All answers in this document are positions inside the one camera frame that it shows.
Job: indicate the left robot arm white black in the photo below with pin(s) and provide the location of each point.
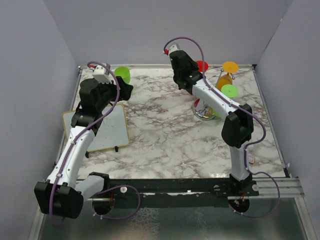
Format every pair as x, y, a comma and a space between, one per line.
60, 194

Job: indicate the black front mounting rail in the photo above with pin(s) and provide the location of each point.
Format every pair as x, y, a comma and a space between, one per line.
172, 193

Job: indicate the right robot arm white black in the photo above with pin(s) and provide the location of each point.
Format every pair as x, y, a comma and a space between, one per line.
237, 123

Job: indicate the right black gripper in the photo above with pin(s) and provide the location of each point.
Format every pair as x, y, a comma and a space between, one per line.
193, 64

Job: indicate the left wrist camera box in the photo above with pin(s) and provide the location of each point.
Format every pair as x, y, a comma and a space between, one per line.
100, 74

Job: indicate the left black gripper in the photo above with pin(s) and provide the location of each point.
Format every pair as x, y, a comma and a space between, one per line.
125, 90

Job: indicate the green wine glass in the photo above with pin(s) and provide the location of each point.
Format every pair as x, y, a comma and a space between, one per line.
229, 91
124, 77

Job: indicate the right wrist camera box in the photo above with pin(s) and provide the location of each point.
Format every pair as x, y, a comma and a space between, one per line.
172, 48

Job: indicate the small framed whiteboard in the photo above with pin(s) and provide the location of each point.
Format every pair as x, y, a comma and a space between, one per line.
112, 133

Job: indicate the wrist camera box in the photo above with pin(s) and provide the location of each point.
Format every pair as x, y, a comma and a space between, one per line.
100, 74
172, 48

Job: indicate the red plastic wine glass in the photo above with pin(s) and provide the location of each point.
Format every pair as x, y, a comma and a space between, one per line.
202, 66

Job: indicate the orange plastic wine glass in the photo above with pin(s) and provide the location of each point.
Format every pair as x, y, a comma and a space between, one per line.
230, 68

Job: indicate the chrome wire glass rack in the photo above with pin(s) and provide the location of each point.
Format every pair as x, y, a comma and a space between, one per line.
201, 109

